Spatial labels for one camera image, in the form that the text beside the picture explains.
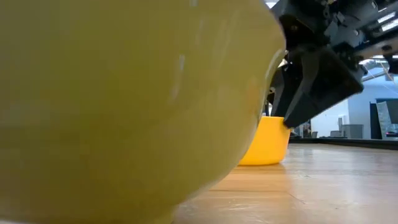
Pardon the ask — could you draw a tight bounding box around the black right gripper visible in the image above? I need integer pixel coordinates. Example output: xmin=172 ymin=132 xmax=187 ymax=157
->
xmin=269 ymin=0 xmax=398 ymax=129

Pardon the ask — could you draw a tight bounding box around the yellow mini bowl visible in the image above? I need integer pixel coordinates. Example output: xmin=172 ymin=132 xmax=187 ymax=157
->
xmin=238 ymin=116 xmax=292 ymax=167

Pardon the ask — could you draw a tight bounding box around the grey cabinet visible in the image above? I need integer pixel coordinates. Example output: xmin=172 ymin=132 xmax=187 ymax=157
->
xmin=330 ymin=116 xmax=364 ymax=139

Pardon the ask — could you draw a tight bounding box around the grey paper sheet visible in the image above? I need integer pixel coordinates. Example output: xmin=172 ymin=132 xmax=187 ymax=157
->
xmin=376 ymin=101 xmax=397 ymax=135

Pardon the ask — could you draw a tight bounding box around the large yellow-green bowl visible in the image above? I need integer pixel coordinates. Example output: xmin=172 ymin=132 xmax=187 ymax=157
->
xmin=0 ymin=0 xmax=287 ymax=224

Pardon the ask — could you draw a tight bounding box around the black table edge rail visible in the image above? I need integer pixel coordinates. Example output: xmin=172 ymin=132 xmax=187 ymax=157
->
xmin=289 ymin=136 xmax=398 ymax=151

